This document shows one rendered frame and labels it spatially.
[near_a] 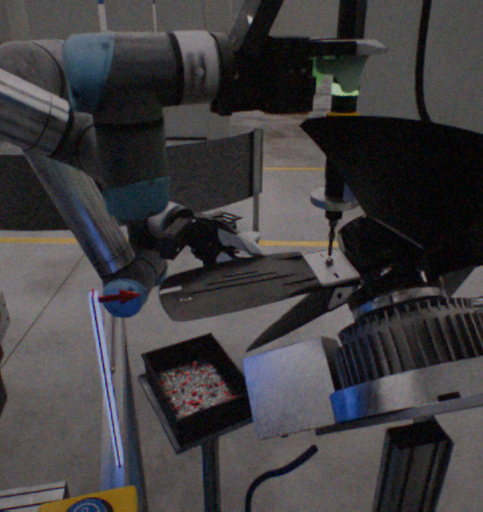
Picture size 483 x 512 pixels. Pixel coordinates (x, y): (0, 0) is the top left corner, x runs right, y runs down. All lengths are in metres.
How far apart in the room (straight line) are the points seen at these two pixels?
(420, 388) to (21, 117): 0.55
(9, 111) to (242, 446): 1.66
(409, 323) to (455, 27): 6.43
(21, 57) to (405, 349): 0.70
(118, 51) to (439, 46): 6.52
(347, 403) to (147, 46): 0.49
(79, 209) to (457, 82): 6.52
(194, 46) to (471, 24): 6.60
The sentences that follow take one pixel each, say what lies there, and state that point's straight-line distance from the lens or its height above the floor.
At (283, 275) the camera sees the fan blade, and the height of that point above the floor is 1.19.
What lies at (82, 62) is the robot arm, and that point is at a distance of 0.49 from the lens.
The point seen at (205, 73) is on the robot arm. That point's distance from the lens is 0.52.
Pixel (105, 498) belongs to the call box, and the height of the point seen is 1.07.
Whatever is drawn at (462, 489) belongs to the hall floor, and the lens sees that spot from 2.07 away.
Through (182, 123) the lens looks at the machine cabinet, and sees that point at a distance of 6.76.
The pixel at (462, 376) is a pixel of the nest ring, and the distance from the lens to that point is 0.62.
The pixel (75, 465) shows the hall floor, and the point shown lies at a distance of 2.07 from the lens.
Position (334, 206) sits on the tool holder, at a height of 1.30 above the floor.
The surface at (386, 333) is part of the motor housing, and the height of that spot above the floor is 1.16.
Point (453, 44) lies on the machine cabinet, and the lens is 6.98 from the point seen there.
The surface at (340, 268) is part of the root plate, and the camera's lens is 0.72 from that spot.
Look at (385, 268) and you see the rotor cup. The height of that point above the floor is 1.20.
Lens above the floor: 1.53
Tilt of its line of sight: 26 degrees down
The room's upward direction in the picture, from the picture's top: straight up
